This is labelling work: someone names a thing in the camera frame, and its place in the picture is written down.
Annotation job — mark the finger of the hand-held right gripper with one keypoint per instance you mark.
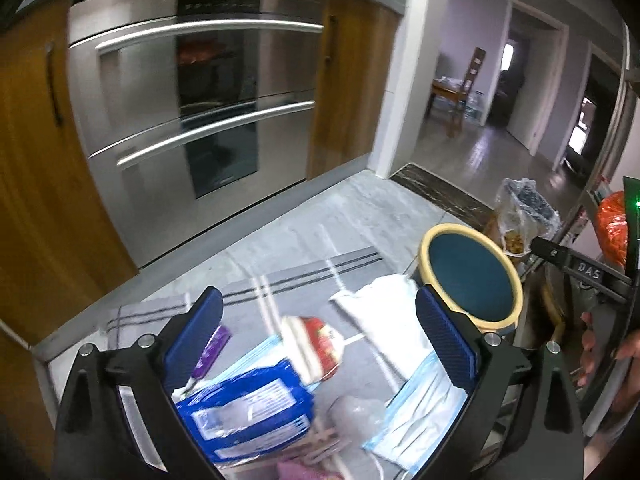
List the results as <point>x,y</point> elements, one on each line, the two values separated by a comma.
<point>575,262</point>

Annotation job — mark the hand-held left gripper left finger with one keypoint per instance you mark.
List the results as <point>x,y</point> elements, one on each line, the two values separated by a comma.
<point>195,340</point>

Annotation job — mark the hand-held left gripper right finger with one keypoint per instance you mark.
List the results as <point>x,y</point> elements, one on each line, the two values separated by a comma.
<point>445,342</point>

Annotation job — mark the light blue face mask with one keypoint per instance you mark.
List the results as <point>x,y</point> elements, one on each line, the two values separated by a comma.
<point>425,410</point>
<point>255,355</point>

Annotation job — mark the blue bin with yellow rim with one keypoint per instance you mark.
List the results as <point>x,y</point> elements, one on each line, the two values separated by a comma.
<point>470,275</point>

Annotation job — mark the blue packet with white label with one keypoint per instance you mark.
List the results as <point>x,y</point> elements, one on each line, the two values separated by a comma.
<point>250,405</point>

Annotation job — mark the red and white snack packet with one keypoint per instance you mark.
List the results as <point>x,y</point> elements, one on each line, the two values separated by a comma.
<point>320,345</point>

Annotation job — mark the person's right hand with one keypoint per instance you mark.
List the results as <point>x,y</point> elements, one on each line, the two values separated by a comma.
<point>589,355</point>

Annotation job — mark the purple wrapper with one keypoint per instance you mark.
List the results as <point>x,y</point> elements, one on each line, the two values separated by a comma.
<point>215,347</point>

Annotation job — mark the orange net bag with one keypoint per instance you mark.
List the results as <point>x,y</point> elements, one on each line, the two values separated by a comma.
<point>612,230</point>

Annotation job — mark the white paper towel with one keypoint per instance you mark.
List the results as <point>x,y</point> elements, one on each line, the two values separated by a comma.
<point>385,320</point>

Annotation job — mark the large clear plastic bag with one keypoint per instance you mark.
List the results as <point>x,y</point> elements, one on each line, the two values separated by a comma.
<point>525,210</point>

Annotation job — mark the stainless steel fridge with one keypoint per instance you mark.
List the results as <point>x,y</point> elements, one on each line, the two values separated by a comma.
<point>607,150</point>

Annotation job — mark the small crumpled plastic bag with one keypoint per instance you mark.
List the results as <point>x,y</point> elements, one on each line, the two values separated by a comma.
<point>355,415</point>

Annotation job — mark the grey striped mat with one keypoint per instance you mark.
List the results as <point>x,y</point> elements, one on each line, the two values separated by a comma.
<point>300,280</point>

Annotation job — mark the wooden sticks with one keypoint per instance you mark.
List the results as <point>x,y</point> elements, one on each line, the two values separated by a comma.
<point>325,445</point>

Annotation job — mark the pink cloth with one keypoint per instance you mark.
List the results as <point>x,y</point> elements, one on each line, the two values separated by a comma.
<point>300,470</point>

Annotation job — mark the pack of water bottles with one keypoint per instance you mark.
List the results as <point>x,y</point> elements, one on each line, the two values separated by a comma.
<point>474,107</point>

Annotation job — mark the stainless steel double oven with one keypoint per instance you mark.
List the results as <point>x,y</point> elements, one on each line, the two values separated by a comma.
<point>150,135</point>

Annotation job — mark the wooden chair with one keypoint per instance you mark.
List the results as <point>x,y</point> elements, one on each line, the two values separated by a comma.
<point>472,75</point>

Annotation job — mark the wooden dining table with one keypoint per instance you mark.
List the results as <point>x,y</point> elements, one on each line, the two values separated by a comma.
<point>445,92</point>

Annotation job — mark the wide wooden cabinet door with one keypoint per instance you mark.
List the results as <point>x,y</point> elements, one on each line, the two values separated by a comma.
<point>40,185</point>

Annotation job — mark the narrow wooden cabinet door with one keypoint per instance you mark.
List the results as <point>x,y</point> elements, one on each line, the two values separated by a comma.
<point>350,85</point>

